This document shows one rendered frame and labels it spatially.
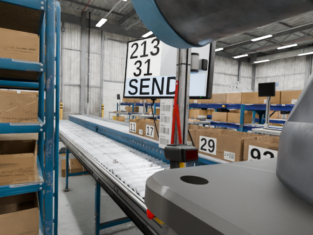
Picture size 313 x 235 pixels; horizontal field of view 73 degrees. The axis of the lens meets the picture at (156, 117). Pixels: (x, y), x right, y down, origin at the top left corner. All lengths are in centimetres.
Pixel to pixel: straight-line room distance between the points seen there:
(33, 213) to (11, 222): 6
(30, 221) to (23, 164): 21
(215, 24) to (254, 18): 3
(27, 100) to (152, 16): 66
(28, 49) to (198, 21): 70
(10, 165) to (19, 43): 40
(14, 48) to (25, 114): 22
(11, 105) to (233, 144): 113
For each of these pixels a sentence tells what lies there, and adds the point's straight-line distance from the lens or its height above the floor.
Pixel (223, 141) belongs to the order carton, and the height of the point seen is 101.
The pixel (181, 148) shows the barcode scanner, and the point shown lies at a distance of 68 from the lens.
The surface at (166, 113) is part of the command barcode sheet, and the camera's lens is 83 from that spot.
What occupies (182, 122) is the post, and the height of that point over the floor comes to 116.
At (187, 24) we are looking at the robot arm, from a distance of 22.
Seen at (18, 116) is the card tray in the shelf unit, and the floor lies 116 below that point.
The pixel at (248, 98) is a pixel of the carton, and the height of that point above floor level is 155.
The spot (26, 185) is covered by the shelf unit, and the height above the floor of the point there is 94.
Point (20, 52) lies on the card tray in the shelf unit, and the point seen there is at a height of 137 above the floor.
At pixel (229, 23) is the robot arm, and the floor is 129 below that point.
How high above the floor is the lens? 121
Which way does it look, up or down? 3 degrees down
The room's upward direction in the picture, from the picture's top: 2 degrees clockwise
